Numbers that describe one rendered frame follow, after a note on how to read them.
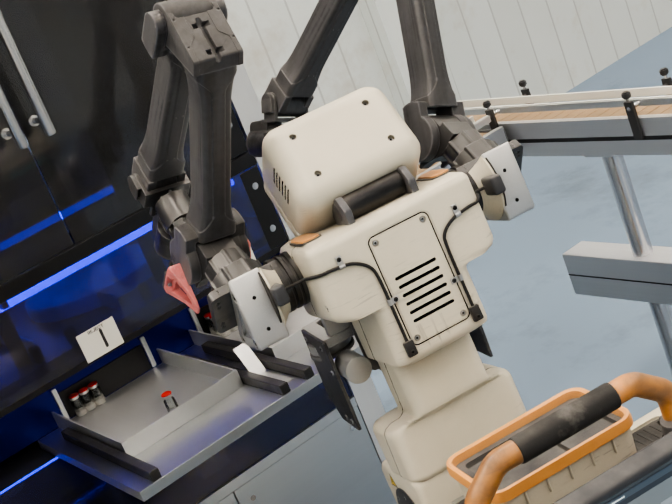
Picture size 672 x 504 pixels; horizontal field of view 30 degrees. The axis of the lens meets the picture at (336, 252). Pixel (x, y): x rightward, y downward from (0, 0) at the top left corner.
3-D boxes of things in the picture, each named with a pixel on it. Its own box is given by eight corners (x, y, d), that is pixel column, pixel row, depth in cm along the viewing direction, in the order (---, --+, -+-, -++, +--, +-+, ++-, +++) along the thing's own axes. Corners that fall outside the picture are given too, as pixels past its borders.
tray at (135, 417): (58, 427, 252) (51, 412, 251) (164, 362, 264) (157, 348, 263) (129, 460, 224) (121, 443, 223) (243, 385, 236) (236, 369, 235)
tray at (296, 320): (194, 344, 268) (187, 330, 267) (287, 286, 280) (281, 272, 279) (278, 364, 240) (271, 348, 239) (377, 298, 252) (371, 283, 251)
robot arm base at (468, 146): (459, 175, 192) (523, 143, 195) (430, 143, 196) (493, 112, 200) (458, 211, 199) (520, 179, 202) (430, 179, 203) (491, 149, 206)
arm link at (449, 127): (458, 139, 197) (482, 139, 200) (423, 101, 203) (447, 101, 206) (434, 185, 202) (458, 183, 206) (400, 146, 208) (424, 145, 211)
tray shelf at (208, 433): (41, 449, 250) (37, 440, 250) (308, 283, 283) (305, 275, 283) (144, 502, 210) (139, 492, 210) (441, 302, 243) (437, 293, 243)
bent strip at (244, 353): (244, 375, 241) (232, 349, 239) (256, 368, 242) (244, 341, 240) (281, 386, 229) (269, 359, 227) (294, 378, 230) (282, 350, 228)
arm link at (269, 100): (271, 91, 232) (307, 91, 238) (235, 95, 241) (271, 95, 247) (273, 156, 233) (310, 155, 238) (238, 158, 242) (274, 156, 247)
